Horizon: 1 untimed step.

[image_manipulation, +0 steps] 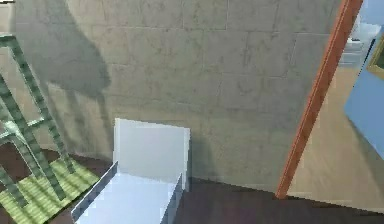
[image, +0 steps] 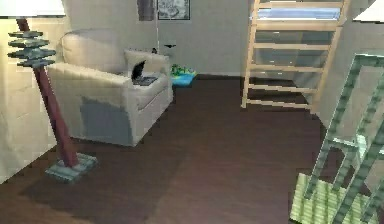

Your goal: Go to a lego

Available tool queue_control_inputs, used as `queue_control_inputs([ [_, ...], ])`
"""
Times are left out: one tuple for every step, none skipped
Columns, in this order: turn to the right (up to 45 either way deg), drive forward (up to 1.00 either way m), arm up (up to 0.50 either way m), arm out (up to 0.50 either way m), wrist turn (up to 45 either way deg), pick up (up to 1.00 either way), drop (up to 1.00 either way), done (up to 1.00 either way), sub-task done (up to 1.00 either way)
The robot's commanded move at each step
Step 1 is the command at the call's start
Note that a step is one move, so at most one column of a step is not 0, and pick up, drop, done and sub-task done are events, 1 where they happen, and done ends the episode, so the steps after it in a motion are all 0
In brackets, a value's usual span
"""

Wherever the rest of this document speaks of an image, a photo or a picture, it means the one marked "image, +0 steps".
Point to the white armchair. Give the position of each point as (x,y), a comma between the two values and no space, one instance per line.
(106,100)

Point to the framed wall picture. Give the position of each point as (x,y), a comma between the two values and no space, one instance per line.
(173,9)

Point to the floor lamp with red pole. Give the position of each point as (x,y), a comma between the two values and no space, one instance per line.
(50,110)

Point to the white cushion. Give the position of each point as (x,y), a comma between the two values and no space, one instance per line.
(151,62)

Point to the green and blue lego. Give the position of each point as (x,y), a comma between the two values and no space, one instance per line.
(181,75)

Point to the thin white floor lamp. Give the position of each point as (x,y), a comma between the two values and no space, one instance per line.
(157,30)

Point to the black laptop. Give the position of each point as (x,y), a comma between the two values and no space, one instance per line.
(141,75)

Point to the wooden bunk bed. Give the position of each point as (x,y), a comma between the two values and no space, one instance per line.
(286,66)

